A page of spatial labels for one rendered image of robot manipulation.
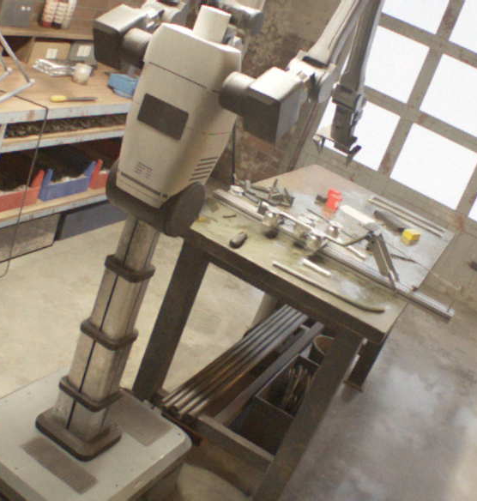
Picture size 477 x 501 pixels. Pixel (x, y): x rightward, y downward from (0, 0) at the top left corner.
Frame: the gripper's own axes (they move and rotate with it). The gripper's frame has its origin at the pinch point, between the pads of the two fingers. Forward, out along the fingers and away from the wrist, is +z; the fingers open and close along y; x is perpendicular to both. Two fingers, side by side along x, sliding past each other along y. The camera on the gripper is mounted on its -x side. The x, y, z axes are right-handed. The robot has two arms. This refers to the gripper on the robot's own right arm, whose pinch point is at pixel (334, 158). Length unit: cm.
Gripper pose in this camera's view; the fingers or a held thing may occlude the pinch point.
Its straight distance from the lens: 221.7
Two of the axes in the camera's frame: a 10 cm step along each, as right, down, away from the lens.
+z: -0.8, 6.6, 7.5
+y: -8.3, -4.6, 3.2
